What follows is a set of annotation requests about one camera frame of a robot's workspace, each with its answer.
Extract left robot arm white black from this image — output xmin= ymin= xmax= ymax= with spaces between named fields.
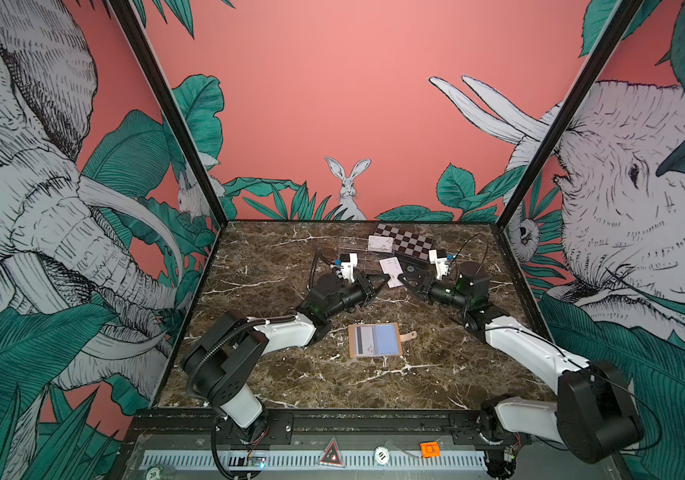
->
xmin=180 ymin=271 xmax=388 ymax=435

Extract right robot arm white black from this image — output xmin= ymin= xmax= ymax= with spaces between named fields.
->
xmin=398 ymin=262 xmax=645 ymax=464

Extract clear acrylic organizer box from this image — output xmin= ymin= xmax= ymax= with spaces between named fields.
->
xmin=338 ymin=237 xmax=393 ymax=275

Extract folded checkered chess board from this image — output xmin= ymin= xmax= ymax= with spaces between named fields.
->
xmin=372 ymin=223 xmax=434 ymax=262

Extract white round button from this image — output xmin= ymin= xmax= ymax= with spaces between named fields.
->
xmin=373 ymin=446 xmax=390 ymax=466

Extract red warning triangle sticker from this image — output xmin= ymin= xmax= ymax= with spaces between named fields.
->
xmin=318 ymin=437 xmax=345 ymax=468

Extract orange tag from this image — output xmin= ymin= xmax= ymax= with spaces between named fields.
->
xmin=419 ymin=441 xmax=441 ymax=459

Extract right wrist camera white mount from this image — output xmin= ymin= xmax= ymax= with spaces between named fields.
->
xmin=428 ymin=249 xmax=454 ymax=280

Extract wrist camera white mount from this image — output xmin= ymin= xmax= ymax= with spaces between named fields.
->
xmin=428 ymin=249 xmax=454 ymax=280
xmin=334 ymin=253 xmax=358 ymax=284

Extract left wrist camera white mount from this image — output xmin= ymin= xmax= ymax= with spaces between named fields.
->
xmin=334 ymin=253 xmax=358 ymax=284

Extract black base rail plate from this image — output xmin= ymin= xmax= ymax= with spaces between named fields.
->
xmin=128 ymin=408 xmax=532 ymax=449

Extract right black frame post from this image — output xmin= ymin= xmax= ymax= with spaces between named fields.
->
xmin=495 ymin=0 xmax=643 ymax=229

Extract black frame post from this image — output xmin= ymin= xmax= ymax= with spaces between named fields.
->
xmin=495 ymin=0 xmax=643 ymax=229
xmin=108 ymin=0 xmax=228 ymax=228

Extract left black frame post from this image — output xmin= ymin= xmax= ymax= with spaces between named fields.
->
xmin=108 ymin=0 xmax=228 ymax=228

